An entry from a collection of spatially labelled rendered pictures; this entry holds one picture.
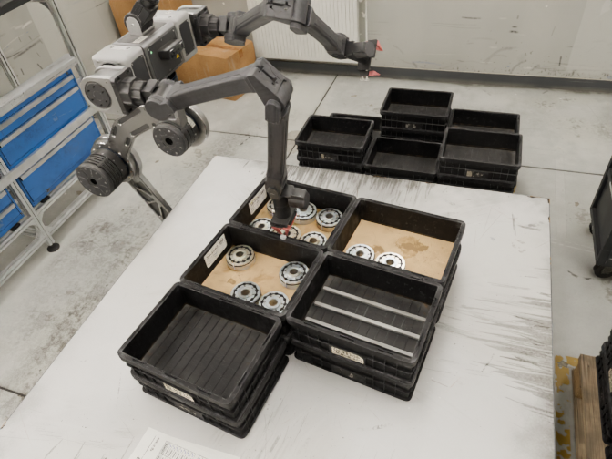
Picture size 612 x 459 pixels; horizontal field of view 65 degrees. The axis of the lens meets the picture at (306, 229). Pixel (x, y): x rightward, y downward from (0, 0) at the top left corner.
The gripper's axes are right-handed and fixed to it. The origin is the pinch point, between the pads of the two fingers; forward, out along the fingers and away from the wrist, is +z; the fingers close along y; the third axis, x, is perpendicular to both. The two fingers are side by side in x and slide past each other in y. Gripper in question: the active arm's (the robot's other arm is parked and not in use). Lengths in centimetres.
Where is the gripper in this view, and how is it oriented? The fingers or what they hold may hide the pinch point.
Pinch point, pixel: (286, 231)
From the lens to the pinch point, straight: 177.9
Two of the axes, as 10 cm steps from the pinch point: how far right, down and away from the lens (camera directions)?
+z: 0.9, 7.1, 7.0
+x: -9.4, -1.7, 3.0
